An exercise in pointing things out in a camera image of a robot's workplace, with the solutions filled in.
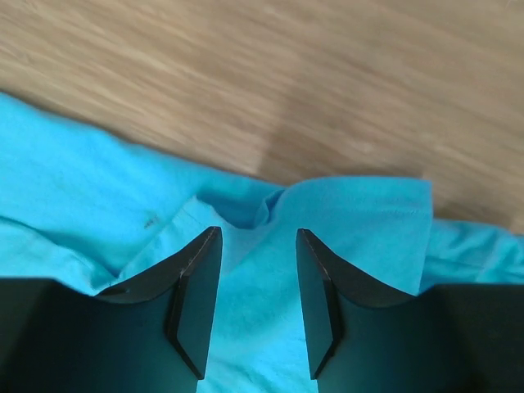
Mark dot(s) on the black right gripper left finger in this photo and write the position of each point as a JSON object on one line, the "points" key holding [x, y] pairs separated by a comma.
{"points": [[149, 333]]}

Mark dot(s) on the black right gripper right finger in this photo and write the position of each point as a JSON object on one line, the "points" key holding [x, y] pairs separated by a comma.
{"points": [[365, 336]]}

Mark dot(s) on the teal t shirt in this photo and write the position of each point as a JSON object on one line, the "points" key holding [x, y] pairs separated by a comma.
{"points": [[90, 210]]}

